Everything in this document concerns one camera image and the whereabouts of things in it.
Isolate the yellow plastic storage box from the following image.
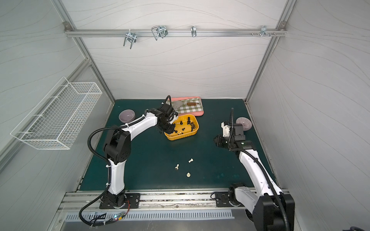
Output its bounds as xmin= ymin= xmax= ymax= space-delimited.
xmin=165 ymin=114 xmax=199 ymax=141

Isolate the green checkered cloth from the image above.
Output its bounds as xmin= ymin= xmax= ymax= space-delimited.
xmin=175 ymin=98 xmax=203 ymax=114

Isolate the aluminium crossbar rail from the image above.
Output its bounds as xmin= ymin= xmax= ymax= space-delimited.
xmin=65 ymin=28 xmax=288 ymax=38

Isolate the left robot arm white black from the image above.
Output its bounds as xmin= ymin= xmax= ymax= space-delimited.
xmin=79 ymin=95 xmax=178 ymax=227

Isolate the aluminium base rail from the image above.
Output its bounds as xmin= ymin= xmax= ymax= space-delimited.
xmin=57 ymin=188 xmax=228 ymax=212

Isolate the pink tray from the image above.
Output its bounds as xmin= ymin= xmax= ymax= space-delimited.
xmin=171 ymin=97 xmax=204 ymax=116

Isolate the spatula with wooden handle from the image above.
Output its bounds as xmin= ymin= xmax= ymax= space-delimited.
xmin=172 ymin=101 xmax=200 ymax=110

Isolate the purple bowl left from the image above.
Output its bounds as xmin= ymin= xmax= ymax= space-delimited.
xmin=119 ymin=109 xmax=135 ymax=124

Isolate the metal hook clamp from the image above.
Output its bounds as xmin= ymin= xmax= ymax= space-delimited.
xmin=190 ymin=26 xmax=197 ymax=38

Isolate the metal u-bolt clamp middle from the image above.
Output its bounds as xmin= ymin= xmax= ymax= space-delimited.
xmin=151 ymin=26 xmax=168 ymax=40

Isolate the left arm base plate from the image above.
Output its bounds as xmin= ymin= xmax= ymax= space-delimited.
xmin=99 ymin=192 xmax=141 ymax=209

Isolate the metal bracket right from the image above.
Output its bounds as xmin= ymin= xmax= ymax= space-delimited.
xmin=251 ymin=26 xmax=276 ymax=38

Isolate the pink patterned bowl right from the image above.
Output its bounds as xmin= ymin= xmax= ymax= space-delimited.
xmin=236 ymin=117 xmax=252 ymax=131

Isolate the metal u-bolt clamp left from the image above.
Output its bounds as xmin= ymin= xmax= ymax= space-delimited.
xmin=123 ymin=31 xmax=137 ymax=49

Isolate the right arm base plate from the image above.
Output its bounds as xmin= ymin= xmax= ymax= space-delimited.
xmin=210 ymin=192 xmax=241 ymax=208

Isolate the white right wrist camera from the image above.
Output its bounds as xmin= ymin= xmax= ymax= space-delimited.
xmin=221 ymin=121 xmax=230 ymax=137

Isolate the metal u-bolt clamp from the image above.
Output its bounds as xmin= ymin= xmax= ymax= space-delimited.
xmin=123 ymin=31 xmax=137 ymax=49
xmin=151 ymin=26 xmax=168 ymax=40

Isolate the white wire basket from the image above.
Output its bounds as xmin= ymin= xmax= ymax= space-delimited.
xmin=10 ymin=77 xmax=102 ymax=150

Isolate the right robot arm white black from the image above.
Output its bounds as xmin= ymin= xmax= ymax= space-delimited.
xmin=214 ymin=112 xmax=295 ymax=231

